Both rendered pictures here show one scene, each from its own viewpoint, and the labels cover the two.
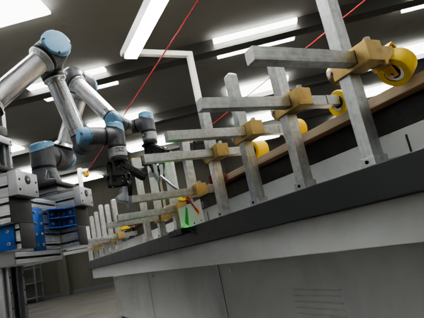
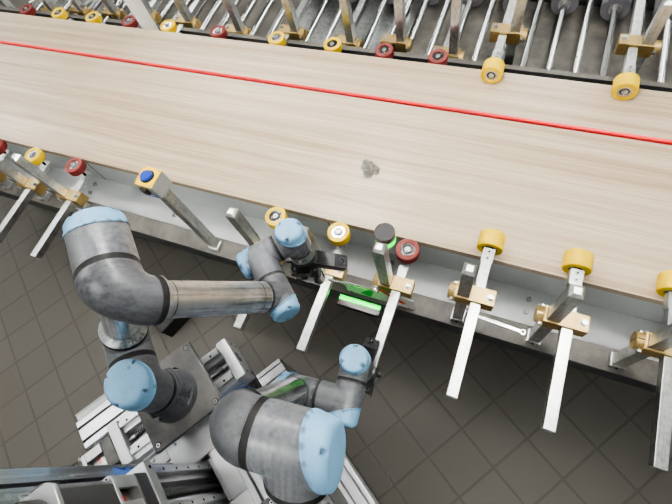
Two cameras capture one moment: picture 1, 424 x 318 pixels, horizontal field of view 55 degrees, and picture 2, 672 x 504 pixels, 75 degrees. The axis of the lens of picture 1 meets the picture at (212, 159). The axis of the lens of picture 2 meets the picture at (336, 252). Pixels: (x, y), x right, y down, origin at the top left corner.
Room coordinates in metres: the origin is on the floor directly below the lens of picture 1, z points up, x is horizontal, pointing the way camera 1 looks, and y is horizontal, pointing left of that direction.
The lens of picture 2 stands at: (1.35, 0.40, 2.25)
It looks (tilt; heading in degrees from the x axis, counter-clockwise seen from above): 63 degrees down; 340
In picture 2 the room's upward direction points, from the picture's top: 24 degrees counter-clockwise
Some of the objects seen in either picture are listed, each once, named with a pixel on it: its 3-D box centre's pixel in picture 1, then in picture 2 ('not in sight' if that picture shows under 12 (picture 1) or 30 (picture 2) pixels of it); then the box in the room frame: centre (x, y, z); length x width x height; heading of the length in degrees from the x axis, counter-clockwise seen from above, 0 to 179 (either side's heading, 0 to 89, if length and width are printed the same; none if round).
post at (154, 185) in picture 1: (158, 205); (256, 243); (2.24, 0.35, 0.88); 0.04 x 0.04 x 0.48; 28
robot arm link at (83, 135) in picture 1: (90, 137); (340, 400); (1.57, 0.47, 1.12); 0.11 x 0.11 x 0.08; 35
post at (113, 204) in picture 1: (117, 229); (59, 189); (3.12, 0.82, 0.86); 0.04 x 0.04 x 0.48; 28
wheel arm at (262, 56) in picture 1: (319, 58); not in sight; (0.83, -0.27, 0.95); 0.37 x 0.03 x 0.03; 118
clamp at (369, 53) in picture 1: (353, 64); not in sight; (0.90, -0.37, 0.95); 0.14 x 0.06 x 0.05; 28
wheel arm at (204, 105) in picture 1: (279, 102); (667, 368); (1.08, -0.22, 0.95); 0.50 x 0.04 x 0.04; 118
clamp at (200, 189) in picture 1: (195, 191); (393, 283); (1.78, 0.10, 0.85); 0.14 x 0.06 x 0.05; 28
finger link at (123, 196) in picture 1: (123, 197); not in sight; (1.60, 0.38, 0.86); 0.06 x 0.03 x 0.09; 118
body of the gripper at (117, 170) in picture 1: (118, 173); (362, 375); (1.61, 0.38, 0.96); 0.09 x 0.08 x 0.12; 118
